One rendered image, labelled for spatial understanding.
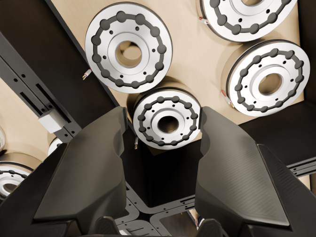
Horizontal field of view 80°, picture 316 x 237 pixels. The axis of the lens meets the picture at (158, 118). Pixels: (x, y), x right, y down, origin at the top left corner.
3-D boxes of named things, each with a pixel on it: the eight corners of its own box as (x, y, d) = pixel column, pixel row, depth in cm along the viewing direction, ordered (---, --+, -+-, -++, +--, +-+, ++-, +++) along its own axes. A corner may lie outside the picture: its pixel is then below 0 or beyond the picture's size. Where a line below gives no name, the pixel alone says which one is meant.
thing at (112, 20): (67, 27, 21) (66, 28, 21) (151, -15, 19) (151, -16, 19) (113, 102, 26) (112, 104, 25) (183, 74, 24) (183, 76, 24)
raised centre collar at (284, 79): (246, 73, 24) (248, 75, 23) (287, 57, 23) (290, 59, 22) (251, 105, 26) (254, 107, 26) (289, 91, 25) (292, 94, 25)
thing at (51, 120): (43, 113, 18) (36, 119, 17) (54, 107, 18) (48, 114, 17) (55, 127, 19) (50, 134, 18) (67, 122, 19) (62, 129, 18)
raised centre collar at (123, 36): (99, 41, 21) (98, 42, 21) (138, 22, 21) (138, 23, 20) (120, 80, 24) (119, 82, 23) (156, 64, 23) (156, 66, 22)
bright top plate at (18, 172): (-30, 176, 33) (-33, 179, 32) (12, 155, 31) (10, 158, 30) (18, 207, 38) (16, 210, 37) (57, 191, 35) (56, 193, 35)
